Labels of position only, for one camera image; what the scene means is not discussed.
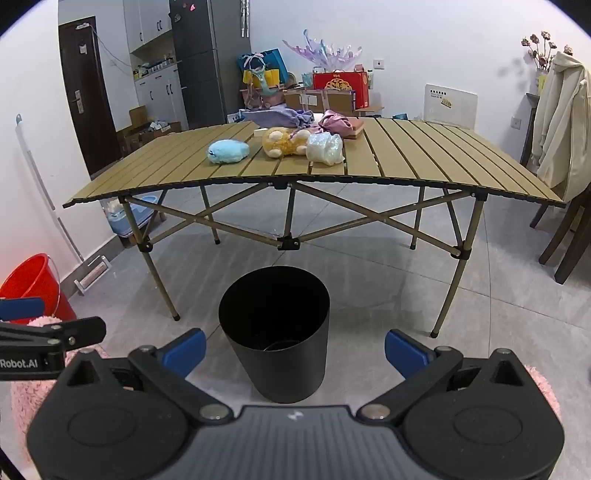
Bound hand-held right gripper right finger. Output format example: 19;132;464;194
358;329;539;423

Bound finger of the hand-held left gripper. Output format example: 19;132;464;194
0;316;107;357
0;298;45;324

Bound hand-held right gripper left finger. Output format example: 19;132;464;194
58;329;233;423

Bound black trash bin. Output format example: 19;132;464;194
218;266;331;404

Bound blue plush toy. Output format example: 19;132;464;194
206;139;250;165

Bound clear plastic bag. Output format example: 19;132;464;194
306;132;345;166

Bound pink sponge block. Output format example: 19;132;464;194
339;117;365;140

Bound yellow and white plush toy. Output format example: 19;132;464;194
262;127;312;160

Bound pink satin cloth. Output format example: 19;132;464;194
318;110;352;137

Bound purple woven cloth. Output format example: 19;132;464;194
239;105;317;131

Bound red plastic bucket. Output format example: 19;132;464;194
0;253;77;324

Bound person's left pink fluffy leg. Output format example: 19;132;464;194
10;316;134;439

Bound person's pink fluffy leg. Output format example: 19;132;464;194
524;364;561;418
10;316;134;439

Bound blue plastic basin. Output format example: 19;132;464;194
106;196;163;238

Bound person's right pink fluffy leg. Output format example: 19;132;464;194
524;364;561;418

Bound dark wooden chair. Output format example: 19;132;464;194
530;182;591;284

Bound tan folding slat table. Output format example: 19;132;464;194
63;116;566;337

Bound dark brown door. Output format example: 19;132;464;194
58;16;123;176

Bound open cardboard box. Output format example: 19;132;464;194
115;121;183;155

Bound white cabinet unit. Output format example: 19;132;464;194
122;0;189;134

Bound pink tote bag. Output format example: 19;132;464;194
240;85;266;110

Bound dark wooden side table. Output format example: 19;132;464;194
519;92;542;167

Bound red gift box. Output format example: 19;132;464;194
312;69;372;110

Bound taped brown cardboard box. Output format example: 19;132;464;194
283;88;356;114

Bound row of small bottles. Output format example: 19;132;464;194
131;55;178;79

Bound cream coat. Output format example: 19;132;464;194
531;51;591;201

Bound yellow paper bag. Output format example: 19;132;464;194
242;68;283;87

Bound dark grey refrigerator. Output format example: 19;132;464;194
168;0;252;131

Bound blue gift bag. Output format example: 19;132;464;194
237;48;289;88

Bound dried flowers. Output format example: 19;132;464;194
522;31;573;72

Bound white long-handled floor roller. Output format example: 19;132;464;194
14;114;112;296

